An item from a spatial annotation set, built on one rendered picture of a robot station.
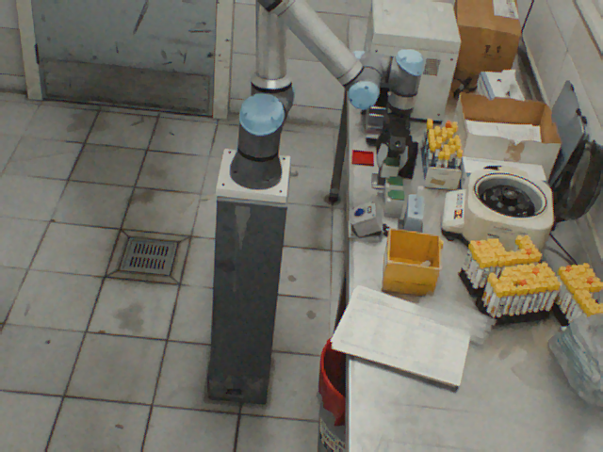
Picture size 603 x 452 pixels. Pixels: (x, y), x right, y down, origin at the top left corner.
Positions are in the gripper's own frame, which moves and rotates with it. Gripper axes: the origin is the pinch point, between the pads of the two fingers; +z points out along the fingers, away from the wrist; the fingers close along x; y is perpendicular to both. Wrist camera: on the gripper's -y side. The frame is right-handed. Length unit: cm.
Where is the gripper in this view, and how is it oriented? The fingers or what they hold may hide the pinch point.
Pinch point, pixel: (389, 167)
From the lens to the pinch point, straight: 243.1
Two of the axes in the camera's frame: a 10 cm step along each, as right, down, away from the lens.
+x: -9.9, -1.0, -0.3
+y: 0.4, -6.3, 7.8
